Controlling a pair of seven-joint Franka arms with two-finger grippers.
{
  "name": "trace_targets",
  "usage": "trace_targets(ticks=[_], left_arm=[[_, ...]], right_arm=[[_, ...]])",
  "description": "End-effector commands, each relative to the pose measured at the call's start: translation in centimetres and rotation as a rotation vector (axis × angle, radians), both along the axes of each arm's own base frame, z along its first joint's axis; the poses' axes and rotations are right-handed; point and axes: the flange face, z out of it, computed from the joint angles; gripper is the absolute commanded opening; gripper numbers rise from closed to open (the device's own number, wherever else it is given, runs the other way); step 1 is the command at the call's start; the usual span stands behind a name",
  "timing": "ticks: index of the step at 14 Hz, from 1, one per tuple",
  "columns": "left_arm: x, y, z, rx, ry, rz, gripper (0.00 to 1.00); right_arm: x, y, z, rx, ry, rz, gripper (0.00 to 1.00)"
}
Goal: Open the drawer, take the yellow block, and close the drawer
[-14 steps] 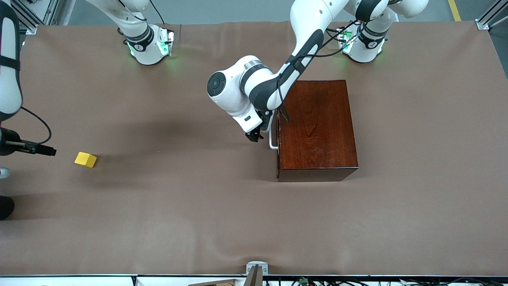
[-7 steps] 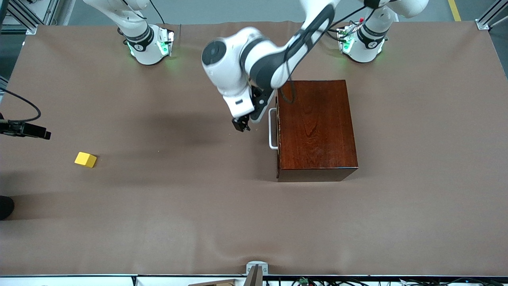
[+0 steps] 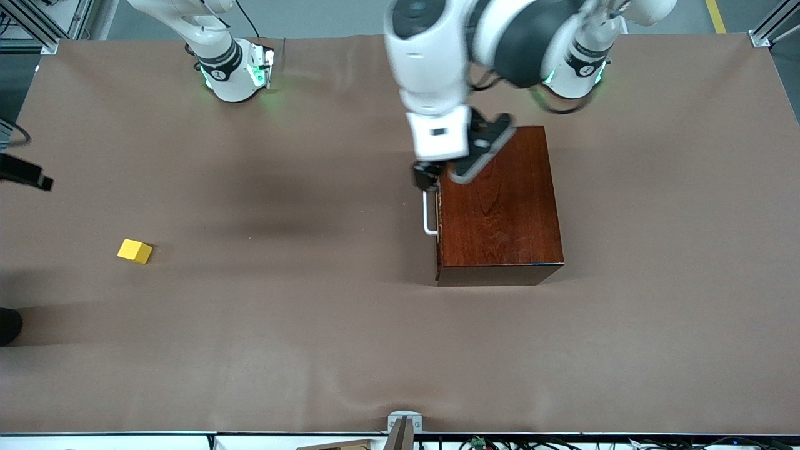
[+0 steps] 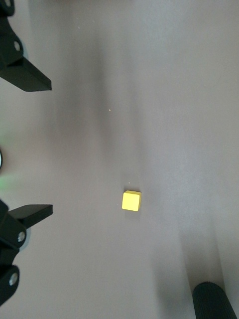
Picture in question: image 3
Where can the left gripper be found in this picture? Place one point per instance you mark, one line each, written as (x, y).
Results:
(427, 175)

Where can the yellow block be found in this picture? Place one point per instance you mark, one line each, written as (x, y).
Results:
(134, 251)

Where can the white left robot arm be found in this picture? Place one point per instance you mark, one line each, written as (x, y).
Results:
(487, 37)

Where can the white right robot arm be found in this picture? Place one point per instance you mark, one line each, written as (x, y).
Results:
(219, 62)

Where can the dark red wooden cabinet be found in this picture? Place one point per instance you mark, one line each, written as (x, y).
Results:
(500, 212)

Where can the grey metal table clamp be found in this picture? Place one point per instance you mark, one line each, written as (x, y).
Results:
(404, 420)

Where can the brown table cloth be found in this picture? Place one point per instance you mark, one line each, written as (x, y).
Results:
(250, 344)

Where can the brown cardboard piece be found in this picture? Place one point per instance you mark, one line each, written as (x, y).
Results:
(337, 445)

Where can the aluminium frame profile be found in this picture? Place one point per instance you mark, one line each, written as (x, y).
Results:
(37, 25)
(775, 28)

